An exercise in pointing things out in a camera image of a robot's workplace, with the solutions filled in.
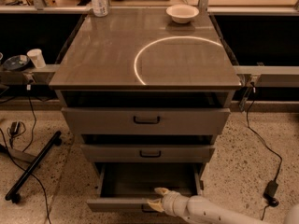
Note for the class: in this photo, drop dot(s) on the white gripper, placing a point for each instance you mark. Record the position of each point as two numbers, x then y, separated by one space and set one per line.
171 201

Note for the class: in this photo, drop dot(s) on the grey bottom drawer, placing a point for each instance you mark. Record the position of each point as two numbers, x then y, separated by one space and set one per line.
126 187

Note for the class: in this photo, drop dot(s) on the grey drawer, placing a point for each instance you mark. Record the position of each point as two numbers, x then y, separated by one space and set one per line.
147 153
126 187
155 121

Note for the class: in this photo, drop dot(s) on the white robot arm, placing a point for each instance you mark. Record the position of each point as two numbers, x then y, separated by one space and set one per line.
197 209

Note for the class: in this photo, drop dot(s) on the grey middle drawer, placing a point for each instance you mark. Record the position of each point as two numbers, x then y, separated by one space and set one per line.
147 153

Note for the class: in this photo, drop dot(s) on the grey drawer cabinet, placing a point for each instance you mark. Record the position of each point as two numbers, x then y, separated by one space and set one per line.
139 58

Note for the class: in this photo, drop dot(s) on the grey top drawer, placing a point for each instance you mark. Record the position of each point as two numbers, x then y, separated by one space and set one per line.
155 121

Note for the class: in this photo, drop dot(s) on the black power adapter right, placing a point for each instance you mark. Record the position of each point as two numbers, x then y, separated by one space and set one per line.
269 193

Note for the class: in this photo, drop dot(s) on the black bar with wheels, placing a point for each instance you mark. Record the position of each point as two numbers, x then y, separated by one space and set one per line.
13 194

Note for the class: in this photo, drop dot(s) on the black adapter left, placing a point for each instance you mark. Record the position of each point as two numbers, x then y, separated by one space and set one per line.
14 128

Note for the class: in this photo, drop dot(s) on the white bowl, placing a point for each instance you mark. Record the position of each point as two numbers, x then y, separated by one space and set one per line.
182 14

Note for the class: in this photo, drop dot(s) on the white paper cup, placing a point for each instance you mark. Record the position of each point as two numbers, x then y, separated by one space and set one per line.
36 58

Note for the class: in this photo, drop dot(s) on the dark blue plate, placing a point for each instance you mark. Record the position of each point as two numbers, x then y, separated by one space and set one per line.
16 63

